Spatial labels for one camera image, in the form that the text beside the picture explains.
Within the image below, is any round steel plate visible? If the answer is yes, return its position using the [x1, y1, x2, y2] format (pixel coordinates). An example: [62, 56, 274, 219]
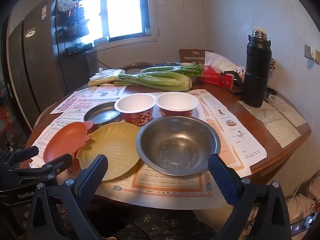
[84, 102, 123, 131]

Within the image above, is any window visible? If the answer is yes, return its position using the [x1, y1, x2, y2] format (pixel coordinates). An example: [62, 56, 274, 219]
[65, 0, 159, 47]

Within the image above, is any pink printed newspaper sheet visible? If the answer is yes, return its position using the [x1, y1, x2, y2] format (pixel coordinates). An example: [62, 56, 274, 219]
[50, 84, 128, 115]

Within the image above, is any wooden chair back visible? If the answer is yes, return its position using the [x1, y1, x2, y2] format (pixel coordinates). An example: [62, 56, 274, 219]
[179, 49, 213, 63]

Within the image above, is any yellow leaf-shaped plate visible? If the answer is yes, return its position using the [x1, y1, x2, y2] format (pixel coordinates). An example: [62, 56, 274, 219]
[76, 122, 141, 181]

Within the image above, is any wall socket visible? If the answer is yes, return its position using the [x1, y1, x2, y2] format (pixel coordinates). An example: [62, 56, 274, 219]
[304, 44, 316, 60]

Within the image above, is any dark floral clothing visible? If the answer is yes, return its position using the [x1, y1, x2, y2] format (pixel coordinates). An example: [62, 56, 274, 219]
[110, 210, 218, 240]

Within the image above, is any newspaper sheet with cartoon figures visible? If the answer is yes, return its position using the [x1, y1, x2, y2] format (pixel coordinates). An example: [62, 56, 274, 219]
[194, 89, 268, 178]

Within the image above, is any black electronic box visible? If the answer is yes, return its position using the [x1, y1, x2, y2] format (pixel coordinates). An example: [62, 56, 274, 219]
[64, 44, 93, 56]

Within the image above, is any clear glass cup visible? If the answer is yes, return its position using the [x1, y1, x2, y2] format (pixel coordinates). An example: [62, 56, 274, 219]
[265, 95, 285, 122]

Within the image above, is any light bedding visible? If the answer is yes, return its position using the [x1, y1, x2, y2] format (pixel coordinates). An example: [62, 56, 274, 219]
[285, 170, 320, 233]

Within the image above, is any white printed paper sheet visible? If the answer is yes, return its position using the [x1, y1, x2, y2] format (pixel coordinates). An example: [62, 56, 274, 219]
[237, 99, 307, 148]

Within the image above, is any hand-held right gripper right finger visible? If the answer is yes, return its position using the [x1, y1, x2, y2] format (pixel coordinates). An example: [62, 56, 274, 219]
[207, 154, 292, 240]

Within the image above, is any large printed newspaper sheet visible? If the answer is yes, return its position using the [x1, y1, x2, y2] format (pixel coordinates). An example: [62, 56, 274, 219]
[30, 90, 252, 210]

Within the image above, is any black thermos flask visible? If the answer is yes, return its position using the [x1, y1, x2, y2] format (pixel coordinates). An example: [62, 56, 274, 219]
[222, 27, 272, 108]

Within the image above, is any plastic bag of yellow vegetables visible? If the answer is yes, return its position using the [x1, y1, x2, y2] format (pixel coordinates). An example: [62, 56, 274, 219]
[88, 68, 125, 87]

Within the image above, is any black wire rack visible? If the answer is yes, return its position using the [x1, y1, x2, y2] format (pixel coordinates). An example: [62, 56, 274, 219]
[54, 4, 93, 57]

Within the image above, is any dark refrigerator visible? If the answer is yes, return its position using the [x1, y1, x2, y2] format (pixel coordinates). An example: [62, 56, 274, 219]
[7, 0, 69, 128]

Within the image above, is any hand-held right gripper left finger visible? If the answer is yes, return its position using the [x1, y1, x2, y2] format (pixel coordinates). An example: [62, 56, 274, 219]
[25, 154, 109, 240]

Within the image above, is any thick celery bundle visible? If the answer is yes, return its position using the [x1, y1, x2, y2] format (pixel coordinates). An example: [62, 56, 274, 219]
[114, 72, 192, 92]

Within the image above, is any orange plastic plate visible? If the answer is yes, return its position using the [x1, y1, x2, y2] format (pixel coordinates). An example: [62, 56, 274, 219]
[43, 120, 94, 164]

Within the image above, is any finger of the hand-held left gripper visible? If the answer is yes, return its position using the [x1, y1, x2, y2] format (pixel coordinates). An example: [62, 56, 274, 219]
[0, 146, 40, 170]
[10, 154, 73, 180]

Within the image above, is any red and white paper bowl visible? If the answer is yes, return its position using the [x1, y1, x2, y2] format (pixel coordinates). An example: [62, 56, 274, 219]
[155, 92, 200, 118]
[114, 93, 156, 124]

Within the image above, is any red tissue box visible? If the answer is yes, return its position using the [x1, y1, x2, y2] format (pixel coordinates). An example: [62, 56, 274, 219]
[197, 51, 245, 90]

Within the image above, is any crumpled white plastic bag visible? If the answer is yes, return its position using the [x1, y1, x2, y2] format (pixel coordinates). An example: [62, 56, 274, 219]
[55, 0, 75, 12]

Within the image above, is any large steel bowl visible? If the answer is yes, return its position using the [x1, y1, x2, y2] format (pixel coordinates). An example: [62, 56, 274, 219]
[136, 116, 221, 176]

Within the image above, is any slim celery bundle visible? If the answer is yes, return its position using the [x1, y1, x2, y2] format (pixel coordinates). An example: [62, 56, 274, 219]
[140, 62, 205, 77]

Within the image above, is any curved wooden chair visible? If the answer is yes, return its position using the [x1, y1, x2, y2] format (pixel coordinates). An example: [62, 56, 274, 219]
[120, 62, 150, 73]

